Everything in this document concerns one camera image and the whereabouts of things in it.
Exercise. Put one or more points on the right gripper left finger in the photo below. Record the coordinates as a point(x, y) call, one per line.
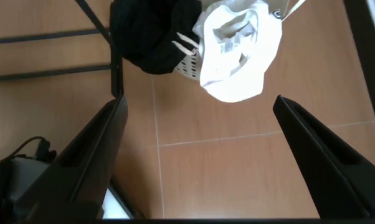
point(59, 193)

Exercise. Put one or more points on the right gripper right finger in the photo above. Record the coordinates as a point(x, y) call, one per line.
point(330, 193)

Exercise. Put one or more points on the black shorts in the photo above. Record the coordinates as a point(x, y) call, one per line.
point(150, 34)

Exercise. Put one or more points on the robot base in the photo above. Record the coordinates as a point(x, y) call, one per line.
point(22, 174)

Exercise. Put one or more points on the black clothes rack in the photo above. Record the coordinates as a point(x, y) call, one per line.
point(116, 62)

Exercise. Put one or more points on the white laundry basket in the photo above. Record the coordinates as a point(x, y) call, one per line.
point(189, 67)

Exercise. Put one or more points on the white garment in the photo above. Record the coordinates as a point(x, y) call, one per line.
point(237, 46)

